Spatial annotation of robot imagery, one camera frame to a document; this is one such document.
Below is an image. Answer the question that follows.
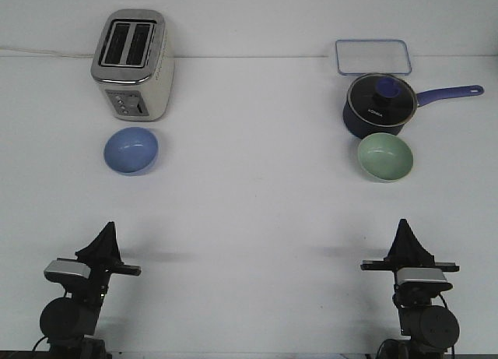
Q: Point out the white toaster power cord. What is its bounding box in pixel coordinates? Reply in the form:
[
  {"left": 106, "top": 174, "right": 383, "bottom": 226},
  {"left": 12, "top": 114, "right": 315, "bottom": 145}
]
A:
[{"left": 0, "top": 44, "right": 96, "bottom": 58}]

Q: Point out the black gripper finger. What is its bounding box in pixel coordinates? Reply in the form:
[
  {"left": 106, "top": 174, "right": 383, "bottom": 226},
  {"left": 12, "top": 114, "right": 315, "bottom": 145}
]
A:
[
  {"left": 75, "top": 221, "right": 115, "bottom": 262},
  {"left": 113, "top": 229, "right": 121, "bottom": 262},
  {"left": 384, "top": 218, "right": 405, "bottom": 262},
  {"left": 405, "top": 222, "right": 434, "bottom": 262}
]

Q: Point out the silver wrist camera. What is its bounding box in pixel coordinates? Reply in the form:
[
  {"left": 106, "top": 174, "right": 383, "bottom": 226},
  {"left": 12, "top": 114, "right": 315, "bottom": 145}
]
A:
[
  {"left": 395, "top": 267, "right": 453, "bottom": 291},
  {"left": 44, "top": 259, "right": 91, "bottom": 282}
]

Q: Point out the blue bowl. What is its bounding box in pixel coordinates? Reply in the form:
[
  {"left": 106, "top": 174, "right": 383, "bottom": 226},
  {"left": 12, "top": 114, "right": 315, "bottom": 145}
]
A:
[{"left": 103, "top": 127, "right": 160, "bottom": 176}]

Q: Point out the dark blue saucepan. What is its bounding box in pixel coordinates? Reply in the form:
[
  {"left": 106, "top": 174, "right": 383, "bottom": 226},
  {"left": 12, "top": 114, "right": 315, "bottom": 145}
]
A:
[{"left": 343, "top": 85, "right": 484, "bottom": 139}]

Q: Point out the silver two-slot toaster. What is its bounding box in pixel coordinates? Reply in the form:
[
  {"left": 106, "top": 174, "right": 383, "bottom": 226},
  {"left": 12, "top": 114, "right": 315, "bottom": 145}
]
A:
[{"left": 90, "top": 9, "right": 175, "bottom": 121}]

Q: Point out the glass pot lid blue knob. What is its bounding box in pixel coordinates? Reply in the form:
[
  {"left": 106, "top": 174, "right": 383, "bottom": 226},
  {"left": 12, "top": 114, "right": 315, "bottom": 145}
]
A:
[{"left": 347, "top": 73, "right": 417, "bottom": 127}]

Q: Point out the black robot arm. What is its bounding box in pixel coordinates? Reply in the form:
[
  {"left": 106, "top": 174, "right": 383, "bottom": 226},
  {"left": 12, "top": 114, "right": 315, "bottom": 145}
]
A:
[
  {"left": 39, "top": 221, "right": 142, "bottom": 358},
  {"left": 360, "top": 219, "right": 460, "bottom": 358}
]

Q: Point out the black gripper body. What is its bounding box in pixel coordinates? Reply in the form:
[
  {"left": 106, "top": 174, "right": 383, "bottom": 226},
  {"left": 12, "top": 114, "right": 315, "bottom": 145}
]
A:
[
  {"left": 64, "top": 261, "right": 141, "bottom": 308},
  {"left": 360, "top": 260, "right": 459, "bottom": 308}
]

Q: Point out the green bowl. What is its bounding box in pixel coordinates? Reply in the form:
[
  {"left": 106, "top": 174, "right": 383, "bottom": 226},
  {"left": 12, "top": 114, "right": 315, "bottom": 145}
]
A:
[{"left": 357, "top": 132, "right": 414, "bottom": 182}]

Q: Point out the clear blue-rimmed container lid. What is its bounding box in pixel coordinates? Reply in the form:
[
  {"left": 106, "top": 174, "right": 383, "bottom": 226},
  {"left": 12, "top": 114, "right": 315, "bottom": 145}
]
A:
[{"left": 335, "top": 39, "right": 412, "bottom": 76}]

